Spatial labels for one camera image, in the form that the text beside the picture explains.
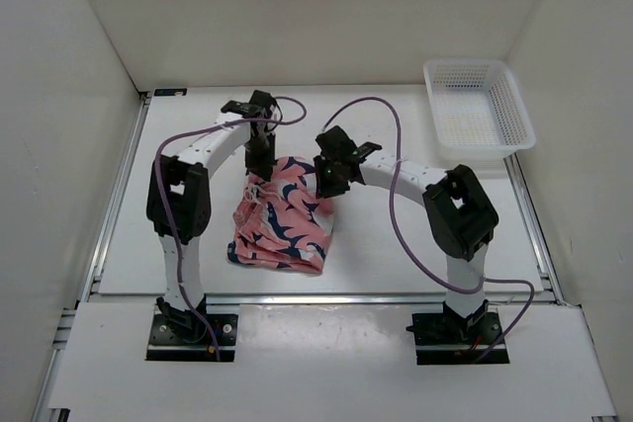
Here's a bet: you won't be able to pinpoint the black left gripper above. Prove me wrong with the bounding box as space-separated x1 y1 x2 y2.
243 131 276 181

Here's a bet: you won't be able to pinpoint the pink shark print shorts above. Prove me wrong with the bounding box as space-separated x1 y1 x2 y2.
226 156 334 276

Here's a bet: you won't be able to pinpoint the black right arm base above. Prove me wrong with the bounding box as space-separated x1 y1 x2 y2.
406 312 510 366

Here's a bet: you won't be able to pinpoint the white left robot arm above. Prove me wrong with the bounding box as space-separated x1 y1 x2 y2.
146 90 279 343

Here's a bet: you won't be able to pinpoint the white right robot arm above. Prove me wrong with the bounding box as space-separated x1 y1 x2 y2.
314 126 499 343

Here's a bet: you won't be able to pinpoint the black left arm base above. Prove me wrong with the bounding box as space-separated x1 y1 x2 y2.
145 310 238 363

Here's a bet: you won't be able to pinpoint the black label sticker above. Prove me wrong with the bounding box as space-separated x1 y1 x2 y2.
153 88 188 97

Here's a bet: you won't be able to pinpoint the white plastic mesh basket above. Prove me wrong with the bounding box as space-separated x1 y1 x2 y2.
423 58 536 166

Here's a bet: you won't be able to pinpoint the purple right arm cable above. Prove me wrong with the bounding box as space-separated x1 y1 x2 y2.
320 96 536 363

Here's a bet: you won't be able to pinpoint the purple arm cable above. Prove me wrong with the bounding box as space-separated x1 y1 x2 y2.
153 94 309 362
320 96 536 363

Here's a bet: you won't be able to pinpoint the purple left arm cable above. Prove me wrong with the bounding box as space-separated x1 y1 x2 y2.
153 94 309 362

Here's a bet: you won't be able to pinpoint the aluminium table frame rail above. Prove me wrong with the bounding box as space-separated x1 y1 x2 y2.
35 88 616 421

